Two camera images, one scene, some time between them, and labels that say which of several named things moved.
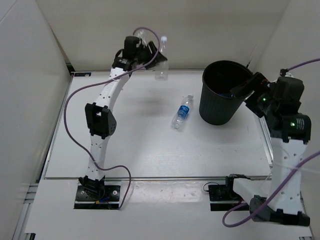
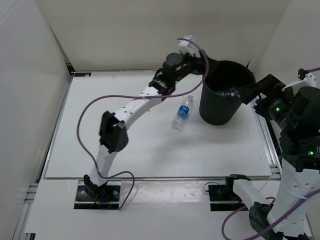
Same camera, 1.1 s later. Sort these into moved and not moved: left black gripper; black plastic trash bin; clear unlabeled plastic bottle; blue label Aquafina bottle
Moved: clear unlabeled plastic bottle; left black gripper
Not moved: black plastic trash bin; blue label Aquafina bottle
